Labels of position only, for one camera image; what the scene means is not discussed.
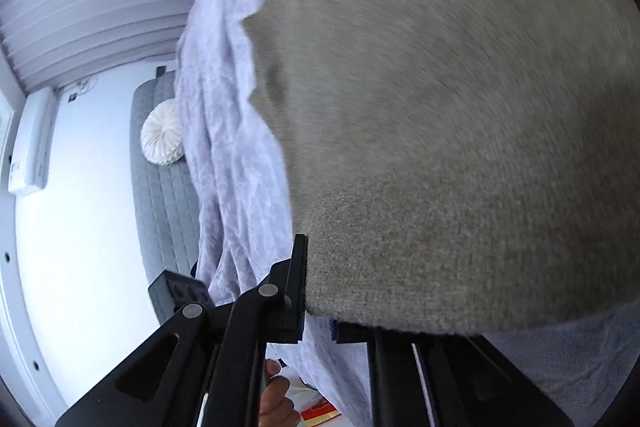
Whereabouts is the red and yellow packet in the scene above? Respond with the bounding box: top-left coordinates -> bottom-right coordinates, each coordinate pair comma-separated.
299,396 -> 347,427

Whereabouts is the black tufted box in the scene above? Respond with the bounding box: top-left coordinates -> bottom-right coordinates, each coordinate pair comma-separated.
147,269 -> 215,326

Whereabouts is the white air conditioner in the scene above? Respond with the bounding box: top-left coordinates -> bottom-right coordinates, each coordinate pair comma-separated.
7,87 -> 59,196

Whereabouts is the olive knit sweater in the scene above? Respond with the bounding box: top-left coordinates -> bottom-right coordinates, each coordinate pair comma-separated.
242,0 -> 640,339

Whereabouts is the person's left hand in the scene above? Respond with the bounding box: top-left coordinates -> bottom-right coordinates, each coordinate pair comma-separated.
257,359 -> 301,427

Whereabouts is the white paper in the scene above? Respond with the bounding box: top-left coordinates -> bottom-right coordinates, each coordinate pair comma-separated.
272,361 -> 322,408

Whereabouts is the lavender textured blanket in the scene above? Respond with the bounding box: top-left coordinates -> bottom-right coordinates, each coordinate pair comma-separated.
177,0 -> 640,427

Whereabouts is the white round pleated pillow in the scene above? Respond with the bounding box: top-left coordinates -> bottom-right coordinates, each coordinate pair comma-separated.
140,99 -> 187,166

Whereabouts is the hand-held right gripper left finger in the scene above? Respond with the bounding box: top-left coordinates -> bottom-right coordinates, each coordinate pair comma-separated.
55,234 -> 309,427

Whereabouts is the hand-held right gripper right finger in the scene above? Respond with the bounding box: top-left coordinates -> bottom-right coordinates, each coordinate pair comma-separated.
329,318 -> 574,427

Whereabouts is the grey quilted headboard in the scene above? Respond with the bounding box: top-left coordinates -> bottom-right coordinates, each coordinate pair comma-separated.
130,69 -> 205,292

